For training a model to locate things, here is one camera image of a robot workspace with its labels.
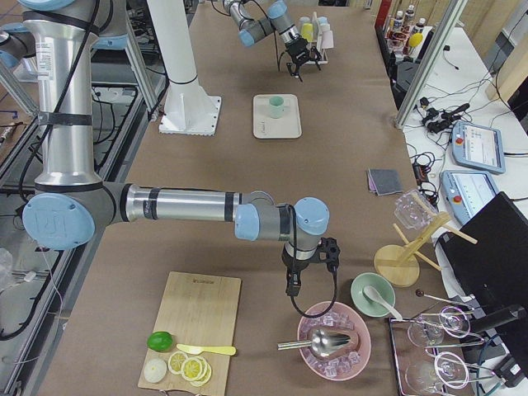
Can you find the metal scoop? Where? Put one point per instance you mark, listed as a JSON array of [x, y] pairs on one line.
[[323, 342]]

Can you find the green cup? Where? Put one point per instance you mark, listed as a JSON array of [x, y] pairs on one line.
[[276, 107]]

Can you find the pink ice bowl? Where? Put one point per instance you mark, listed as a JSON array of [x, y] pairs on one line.
[[349, 361]]

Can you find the yellow cup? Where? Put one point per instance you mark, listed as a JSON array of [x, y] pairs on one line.
[[307, 31]]

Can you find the white ceramic spoon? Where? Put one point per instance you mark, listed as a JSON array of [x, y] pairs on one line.
[[373, 294]]

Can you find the wooden cutting board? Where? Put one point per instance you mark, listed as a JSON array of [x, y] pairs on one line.
[[198, 310]]

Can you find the yellow plastic knife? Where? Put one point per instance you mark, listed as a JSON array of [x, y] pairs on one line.
[[197, 350]]

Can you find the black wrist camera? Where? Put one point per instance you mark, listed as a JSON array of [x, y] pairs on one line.
[[328, 253]]

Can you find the wine glass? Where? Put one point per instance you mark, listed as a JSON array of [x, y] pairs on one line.
[[429, 329], [441, 375]]

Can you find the pink cup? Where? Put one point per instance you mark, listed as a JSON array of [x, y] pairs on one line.
[[327, 41]]

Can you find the peeled white onion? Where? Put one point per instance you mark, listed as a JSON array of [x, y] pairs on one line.
[[155, 370]]

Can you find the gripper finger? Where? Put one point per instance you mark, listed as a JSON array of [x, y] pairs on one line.
[[290, 283], [294, 69], [296, 283], [315, 57]]

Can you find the clear glass cup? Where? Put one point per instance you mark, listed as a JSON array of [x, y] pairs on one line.
[[413, 210]]

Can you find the wooden cup tree stand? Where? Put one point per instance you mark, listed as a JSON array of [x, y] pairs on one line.
[[398, 264]]

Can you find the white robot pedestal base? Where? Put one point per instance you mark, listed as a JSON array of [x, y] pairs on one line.
[[188, 109]]

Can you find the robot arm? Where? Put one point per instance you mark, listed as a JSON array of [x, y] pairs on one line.
[[276, 20], [71, 202]]

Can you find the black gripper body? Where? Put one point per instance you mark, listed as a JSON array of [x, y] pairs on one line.
[[298, 49], [295, 267]]

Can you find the blue teach pendant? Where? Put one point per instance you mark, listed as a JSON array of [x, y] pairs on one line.
[[467, 192], [477, 146]]

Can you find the grey folded cloth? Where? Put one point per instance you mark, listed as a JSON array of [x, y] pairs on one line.
[[383, 182]]

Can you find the green lime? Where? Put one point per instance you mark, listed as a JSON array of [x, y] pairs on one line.
[[160, 341]]

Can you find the lemon slices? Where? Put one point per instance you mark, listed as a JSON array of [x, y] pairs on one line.
[[196, 370]]

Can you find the cream rabbit tray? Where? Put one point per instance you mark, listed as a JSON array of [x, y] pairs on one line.
[[287, 126]]

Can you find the aluminium frame post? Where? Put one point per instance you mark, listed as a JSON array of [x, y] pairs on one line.
[[433, 52]]

